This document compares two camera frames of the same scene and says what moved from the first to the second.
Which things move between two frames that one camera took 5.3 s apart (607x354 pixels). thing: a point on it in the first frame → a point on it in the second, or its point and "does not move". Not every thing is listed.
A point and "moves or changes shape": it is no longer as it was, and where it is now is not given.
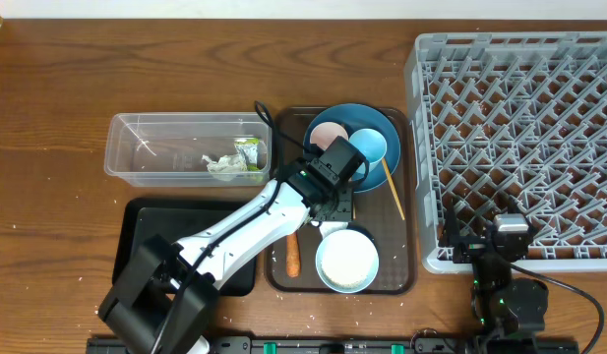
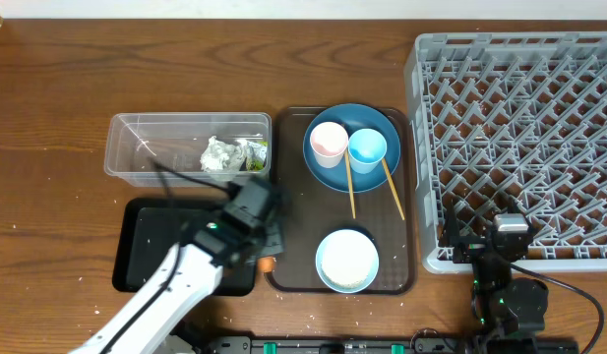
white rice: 347,257 does not move
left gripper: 350,218 → 279,235
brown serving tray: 386,213 does not move
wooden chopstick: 394,191 does not move
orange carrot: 292,256 → 266,265
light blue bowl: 346,261 does not move
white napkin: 226,168 moves or changes shape
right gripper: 469,246 does not move
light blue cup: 372,145 does not move
